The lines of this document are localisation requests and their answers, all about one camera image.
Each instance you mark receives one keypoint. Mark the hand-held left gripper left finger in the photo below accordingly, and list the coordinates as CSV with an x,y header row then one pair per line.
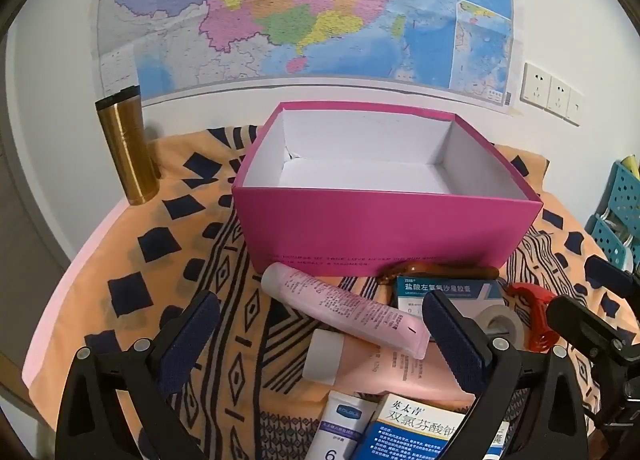
x,y
196,325

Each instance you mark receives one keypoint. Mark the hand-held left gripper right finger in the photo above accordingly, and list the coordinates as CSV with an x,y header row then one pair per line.
x,y
455,340

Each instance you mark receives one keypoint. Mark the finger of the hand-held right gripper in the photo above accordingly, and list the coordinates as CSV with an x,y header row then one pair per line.
x,y
612,277
590,322

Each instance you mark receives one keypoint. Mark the teal and white medicine box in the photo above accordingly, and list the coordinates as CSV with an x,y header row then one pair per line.
x,y
440,291

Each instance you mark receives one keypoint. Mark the white tape roll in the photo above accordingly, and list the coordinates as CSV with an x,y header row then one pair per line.
x,y
502,320

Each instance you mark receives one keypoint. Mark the large pink tube white cap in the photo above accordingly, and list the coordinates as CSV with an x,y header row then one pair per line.
x,y
400,375

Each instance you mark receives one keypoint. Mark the blue striped white medicine box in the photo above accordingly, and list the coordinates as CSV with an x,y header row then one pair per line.
x,y
400,432

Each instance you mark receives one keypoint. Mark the slim pink tube clear cap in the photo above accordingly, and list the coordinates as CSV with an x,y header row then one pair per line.
x,y
340,302

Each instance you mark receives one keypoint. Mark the pink cardboard box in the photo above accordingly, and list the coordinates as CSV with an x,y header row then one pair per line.
x,y
350,235

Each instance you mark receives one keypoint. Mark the white tube blue label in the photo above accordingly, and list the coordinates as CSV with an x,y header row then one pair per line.
x,y
336,432

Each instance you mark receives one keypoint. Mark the red tape dispenser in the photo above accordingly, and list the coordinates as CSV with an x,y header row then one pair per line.
x,y
531,295

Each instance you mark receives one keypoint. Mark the blue perforated plastic rack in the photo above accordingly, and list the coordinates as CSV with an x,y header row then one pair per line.
x,y
620,210

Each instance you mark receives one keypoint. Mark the brown hair clip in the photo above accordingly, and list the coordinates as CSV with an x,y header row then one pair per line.
x,y
425,269

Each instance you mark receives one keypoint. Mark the yellow-green item in rack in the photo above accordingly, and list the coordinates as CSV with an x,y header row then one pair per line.
x,y
631,163

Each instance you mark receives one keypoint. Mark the orange patterned blanket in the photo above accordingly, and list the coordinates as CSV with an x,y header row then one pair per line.
x,y
100,260

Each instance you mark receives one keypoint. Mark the gold thermos bottle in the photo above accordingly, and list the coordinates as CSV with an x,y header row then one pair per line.
x,y
130,149

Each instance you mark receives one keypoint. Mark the white wall switch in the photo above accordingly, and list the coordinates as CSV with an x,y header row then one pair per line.
x,y
574,107

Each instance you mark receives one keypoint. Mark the white wall socket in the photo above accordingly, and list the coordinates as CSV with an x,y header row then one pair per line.
x,y
558,94
536,83

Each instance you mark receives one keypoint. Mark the colourful wall map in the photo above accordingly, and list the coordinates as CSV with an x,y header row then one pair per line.
x,y
300,14

